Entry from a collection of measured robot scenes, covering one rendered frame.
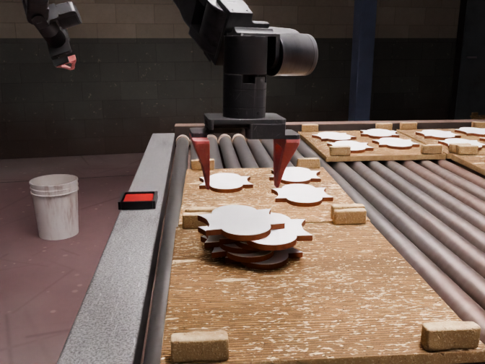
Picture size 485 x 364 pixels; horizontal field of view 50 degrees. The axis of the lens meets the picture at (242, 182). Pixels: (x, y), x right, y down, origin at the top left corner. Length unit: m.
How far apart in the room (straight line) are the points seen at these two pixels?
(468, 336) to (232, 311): 0.26
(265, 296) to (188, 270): 0.13
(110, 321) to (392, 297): 0.36
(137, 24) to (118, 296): 5.27
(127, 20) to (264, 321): 5.41
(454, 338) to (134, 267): 0.47
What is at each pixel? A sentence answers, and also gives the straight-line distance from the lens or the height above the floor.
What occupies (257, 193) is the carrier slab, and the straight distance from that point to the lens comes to 1.13.
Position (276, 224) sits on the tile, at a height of 0.99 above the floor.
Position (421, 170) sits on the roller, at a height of 0.92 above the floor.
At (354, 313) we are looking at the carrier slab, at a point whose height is 0.94.
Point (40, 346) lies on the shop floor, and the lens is 2.48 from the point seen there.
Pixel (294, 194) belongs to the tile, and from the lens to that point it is 1.09.
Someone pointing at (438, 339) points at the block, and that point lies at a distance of 0.61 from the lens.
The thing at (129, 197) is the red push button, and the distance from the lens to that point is 1.14.
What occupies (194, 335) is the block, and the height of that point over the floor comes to 0.96.
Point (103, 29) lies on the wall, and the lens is 5.93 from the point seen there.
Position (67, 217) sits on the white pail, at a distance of 3.56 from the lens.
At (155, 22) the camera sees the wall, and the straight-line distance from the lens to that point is 5.94.
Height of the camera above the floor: 1.26
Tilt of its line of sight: 15 degrees down
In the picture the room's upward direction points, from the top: straight up
